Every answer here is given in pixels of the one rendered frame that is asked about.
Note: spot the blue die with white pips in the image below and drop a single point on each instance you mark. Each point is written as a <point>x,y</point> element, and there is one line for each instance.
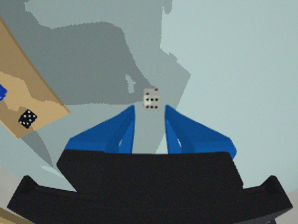
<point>3,92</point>

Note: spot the tan flat mat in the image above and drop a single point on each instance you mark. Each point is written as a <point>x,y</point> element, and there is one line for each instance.
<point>26,89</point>

